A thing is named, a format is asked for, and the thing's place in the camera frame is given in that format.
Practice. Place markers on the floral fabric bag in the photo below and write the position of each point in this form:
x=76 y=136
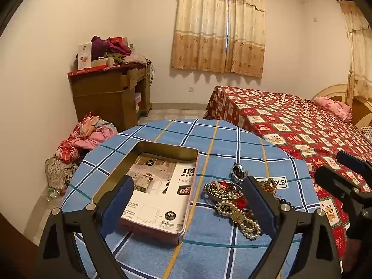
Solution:
x=59 y=171

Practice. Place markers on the silver wristwatch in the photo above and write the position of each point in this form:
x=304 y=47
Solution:
x=239 y=173

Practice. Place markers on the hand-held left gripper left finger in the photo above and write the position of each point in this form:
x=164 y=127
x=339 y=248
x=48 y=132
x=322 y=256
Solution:
x=120 y=202

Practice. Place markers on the pink and red clothes pile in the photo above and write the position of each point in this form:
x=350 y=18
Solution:
x=87 y=136

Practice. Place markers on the plastic storage box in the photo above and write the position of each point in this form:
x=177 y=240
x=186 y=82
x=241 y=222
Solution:
x=137 y=101

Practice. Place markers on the brown wooden desk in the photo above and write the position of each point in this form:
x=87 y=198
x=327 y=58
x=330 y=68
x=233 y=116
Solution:
x=101 y=93

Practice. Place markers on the blue plaid tablecloth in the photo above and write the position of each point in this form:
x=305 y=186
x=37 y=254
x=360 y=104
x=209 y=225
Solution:
x=209 y=151

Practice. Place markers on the cream wooden headboard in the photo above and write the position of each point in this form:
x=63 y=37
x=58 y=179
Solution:
x=334 y=90

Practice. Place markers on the flat red box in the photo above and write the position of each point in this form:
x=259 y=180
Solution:
x=87 y=71

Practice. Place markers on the red tassel charm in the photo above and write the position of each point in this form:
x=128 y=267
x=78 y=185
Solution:
x=225 y=184

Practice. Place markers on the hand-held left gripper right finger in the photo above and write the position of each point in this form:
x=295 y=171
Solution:
x=257 y=203

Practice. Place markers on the striped pillow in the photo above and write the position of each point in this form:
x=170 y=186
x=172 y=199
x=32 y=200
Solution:
x=367 y=135

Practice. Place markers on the pile of clothes on desk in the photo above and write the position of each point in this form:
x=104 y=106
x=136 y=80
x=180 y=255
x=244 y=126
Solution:
x=116 y=49

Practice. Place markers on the printed paper sheet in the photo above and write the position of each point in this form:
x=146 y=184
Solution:
x=162 y=191

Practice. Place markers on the white upright carton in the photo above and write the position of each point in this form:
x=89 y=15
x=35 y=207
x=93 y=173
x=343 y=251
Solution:
x=84 y=55

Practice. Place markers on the clear plastic bottles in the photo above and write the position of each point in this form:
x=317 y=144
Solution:
x=53 y=193

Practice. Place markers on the beige patterned window curtain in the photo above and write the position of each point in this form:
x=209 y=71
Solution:
x=359 y=58
x=218 y=35

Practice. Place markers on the pink pillow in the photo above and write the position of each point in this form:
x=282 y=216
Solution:
x=334 y=107

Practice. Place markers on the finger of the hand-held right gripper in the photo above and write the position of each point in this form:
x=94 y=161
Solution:
x=334 y=181
x=351 y=159

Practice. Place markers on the bed with red patterned bedspread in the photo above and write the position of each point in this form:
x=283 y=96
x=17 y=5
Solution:
x=284 y=122

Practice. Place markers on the gold coin pendant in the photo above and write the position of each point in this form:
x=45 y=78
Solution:
x=237 y=216

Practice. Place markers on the rectangular metal tin box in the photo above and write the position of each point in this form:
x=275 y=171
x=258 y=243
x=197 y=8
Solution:
x=186 y=186

